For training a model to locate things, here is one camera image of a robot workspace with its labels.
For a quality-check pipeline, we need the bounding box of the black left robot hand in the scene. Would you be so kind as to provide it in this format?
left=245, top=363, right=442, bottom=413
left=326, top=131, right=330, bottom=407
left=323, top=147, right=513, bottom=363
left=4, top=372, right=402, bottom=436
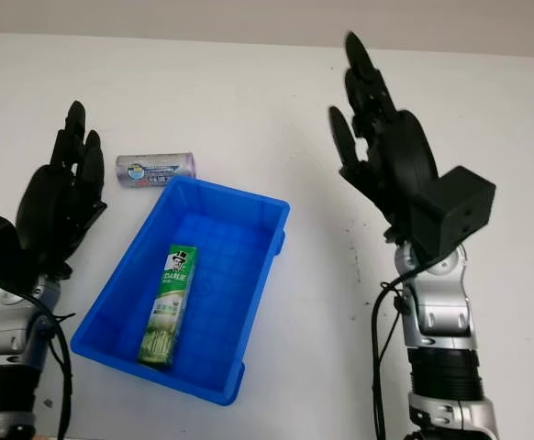
left=14, top=100, right=108, bottom=281

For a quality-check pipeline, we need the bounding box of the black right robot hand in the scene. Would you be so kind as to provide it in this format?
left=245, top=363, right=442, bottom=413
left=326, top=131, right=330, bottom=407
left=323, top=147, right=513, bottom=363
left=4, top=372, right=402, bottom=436
left=328, top=30, right=440, bottom=243

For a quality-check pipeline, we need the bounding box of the silver purple bag roll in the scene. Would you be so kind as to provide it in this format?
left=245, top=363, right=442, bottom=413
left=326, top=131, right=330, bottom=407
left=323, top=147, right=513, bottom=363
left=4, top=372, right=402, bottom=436
left=115, top=148, right=197, bottom=190

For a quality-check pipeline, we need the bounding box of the green toothpaste box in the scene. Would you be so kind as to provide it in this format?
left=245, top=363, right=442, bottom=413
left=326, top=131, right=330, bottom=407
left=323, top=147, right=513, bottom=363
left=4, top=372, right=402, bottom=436
left=137, top=244, right=200, bottom=367

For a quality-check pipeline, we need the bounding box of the blue plastic tray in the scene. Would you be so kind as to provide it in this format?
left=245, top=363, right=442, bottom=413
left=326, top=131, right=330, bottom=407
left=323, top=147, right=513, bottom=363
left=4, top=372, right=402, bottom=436
left=70, top=176, right=291, bottom=408

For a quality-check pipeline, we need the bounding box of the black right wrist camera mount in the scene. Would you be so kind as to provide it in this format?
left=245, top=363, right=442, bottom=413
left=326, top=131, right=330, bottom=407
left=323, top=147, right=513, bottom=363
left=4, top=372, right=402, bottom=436
left=407, top=165, right=497, bottom=270

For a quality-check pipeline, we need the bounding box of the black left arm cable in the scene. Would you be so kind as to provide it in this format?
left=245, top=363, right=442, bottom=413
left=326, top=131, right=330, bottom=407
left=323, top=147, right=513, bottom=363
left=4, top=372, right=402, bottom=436
left=17, top=291, right=76, bottom=440

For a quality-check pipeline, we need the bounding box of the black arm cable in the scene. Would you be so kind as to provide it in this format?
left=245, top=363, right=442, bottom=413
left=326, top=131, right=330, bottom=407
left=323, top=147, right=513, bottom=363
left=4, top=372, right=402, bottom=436
left=370, top=256, right=438, bottom=440
left=17, top=291, right=76, bottom=440

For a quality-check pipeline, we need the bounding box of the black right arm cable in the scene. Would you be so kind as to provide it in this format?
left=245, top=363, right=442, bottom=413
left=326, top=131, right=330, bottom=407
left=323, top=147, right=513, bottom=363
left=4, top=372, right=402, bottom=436
left=370, top=256, right=438, bottom=440

